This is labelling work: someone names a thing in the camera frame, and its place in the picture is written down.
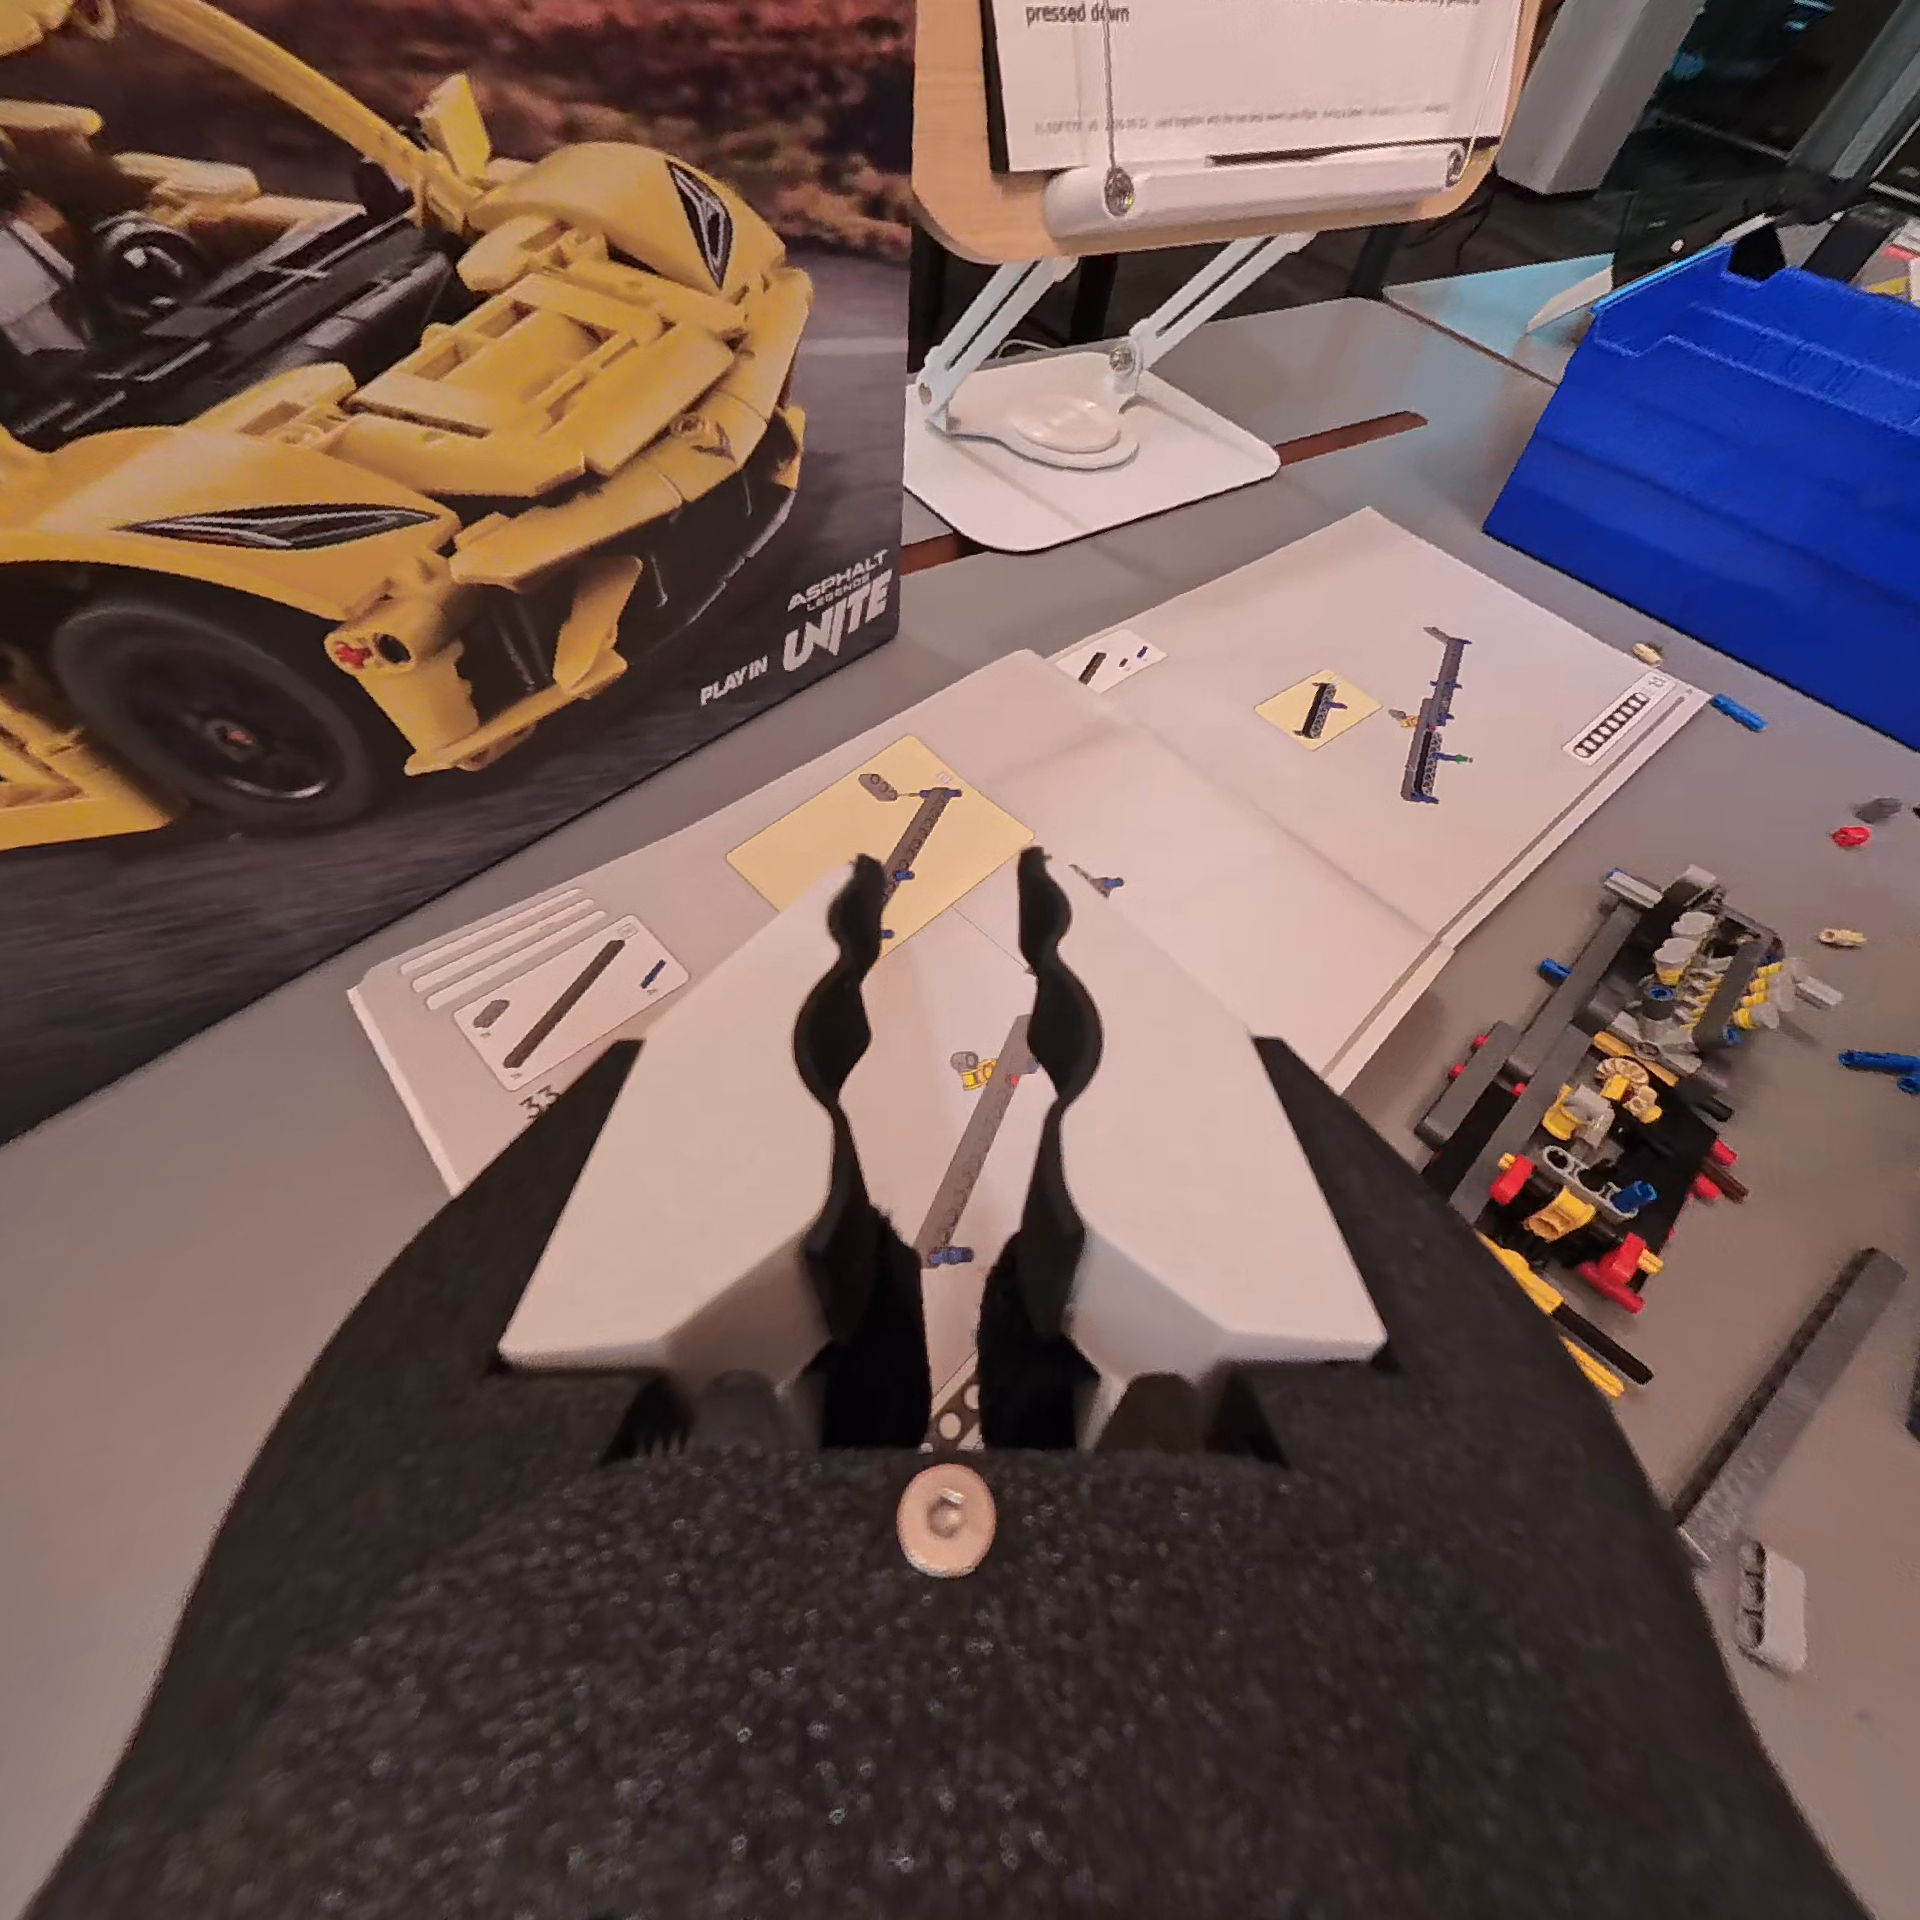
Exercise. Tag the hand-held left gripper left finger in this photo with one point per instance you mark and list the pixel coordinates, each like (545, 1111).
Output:
(661, 1201)

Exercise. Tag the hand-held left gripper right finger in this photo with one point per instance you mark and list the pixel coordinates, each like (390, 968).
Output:
(1215, 1201)

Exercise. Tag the grey building instruction booklet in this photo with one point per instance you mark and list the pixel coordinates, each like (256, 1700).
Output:
(1275, 839)

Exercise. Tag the toy car chassis assembly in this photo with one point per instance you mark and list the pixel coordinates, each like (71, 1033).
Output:
(1621, 1110)

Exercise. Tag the black long holed toy beam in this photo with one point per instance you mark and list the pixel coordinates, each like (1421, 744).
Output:
(1786, 1387)

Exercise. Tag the yellow car toy set box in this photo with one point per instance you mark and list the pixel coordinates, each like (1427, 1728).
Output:
(451, 450)

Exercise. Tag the light grey short toy beam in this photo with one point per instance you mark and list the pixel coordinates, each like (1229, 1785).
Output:
(1770, 1606)

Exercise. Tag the long blue toy pin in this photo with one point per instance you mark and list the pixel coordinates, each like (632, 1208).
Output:
(1741, 714)

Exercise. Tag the blue plastic bin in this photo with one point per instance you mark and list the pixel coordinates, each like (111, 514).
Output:
(1725, 480)

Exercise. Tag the tan board white stand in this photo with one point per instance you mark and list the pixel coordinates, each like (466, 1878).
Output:
(1576, 292)

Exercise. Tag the printed instruction sheet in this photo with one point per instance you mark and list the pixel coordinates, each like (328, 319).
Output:
(1245, 75)

